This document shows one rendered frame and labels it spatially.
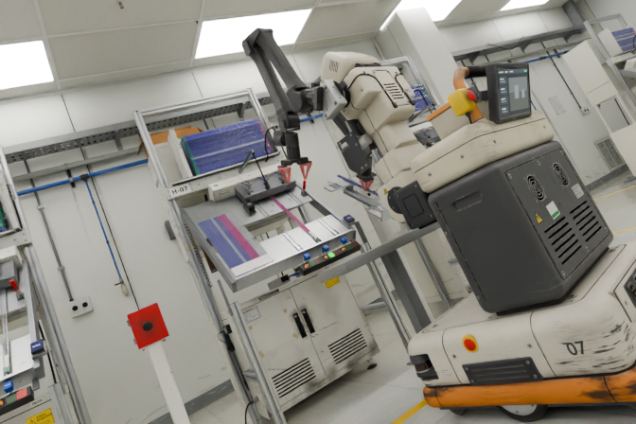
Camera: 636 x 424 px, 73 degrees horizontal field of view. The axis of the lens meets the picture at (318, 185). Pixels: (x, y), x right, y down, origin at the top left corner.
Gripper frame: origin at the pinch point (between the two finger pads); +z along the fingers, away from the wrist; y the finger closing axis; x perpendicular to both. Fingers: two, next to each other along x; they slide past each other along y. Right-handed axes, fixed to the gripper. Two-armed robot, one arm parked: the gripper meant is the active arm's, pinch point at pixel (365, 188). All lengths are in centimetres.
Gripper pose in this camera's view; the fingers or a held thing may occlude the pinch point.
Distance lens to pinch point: 248.6
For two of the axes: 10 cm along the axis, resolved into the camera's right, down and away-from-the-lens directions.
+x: 6.1, 3.3, -7.3
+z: 0.1, 9.1, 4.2
